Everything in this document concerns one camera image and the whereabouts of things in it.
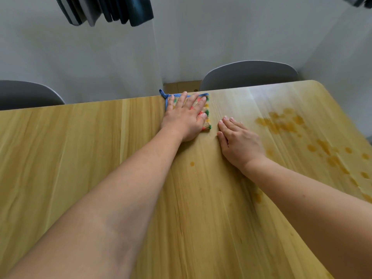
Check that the colourful blue-edged cleaning cloth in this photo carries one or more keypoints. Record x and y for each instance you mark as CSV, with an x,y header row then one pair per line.
x,y
207,126

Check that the person's right thumb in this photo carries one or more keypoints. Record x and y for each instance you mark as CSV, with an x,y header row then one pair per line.
x,y
222,140

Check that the grey plastic chair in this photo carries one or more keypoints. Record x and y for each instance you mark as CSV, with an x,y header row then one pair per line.
x,y
26,94
250,74

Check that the dark hanging clothes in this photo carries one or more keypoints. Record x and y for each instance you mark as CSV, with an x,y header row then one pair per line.
x,y
116,8

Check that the person's right hand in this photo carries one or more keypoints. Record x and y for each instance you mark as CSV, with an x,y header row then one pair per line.
x,y
241,143

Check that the person's left thumb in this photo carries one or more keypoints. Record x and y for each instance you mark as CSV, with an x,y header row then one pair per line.
x,y
202,118

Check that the person's right forearm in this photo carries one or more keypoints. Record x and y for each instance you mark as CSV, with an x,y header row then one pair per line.
x,y
314,206

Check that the person's right middle finger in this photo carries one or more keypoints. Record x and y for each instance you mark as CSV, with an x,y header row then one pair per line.
x,y
229,122

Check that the person's left middle finger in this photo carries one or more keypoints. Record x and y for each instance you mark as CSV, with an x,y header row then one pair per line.
x,y
192,100

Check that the person's left hand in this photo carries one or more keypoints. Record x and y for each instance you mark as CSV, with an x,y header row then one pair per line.
x,y
181,122

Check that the orange liquid spill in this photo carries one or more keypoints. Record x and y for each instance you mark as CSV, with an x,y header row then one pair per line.
x,y
279,126

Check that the person's left little finger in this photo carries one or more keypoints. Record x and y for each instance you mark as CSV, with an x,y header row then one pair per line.
x,y
170,103

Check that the person's left forearm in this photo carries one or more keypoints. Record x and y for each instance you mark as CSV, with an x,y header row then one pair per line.
x,y
110,206

